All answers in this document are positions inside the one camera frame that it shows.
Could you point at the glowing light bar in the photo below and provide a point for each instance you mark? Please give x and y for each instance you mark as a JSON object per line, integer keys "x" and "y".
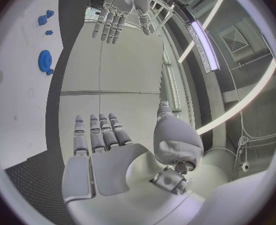
{"x": 204, "y": 46}

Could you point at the small blue gear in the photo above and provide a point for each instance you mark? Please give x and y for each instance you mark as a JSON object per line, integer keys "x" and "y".
{"x": 49, "y": 71}

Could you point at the blue peg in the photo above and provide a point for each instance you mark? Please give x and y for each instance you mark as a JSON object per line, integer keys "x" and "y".
{"x": 48, "y": 32}

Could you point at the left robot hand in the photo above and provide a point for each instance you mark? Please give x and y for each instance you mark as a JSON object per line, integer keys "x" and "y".
{"x": 119, "y": 5}

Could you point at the white task board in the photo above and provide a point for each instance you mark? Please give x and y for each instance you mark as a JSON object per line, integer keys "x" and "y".
{"x": 18, "y": 78}

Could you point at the blue block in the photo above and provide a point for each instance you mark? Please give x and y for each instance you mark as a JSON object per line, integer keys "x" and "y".
{"x": 42, "y": 20}

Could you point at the blue plug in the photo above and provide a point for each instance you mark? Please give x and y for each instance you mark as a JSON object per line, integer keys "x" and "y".
{"x": 50, "y": 13}

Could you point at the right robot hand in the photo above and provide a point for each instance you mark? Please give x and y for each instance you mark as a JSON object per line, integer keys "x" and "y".
{"x": 119, "y": 172}

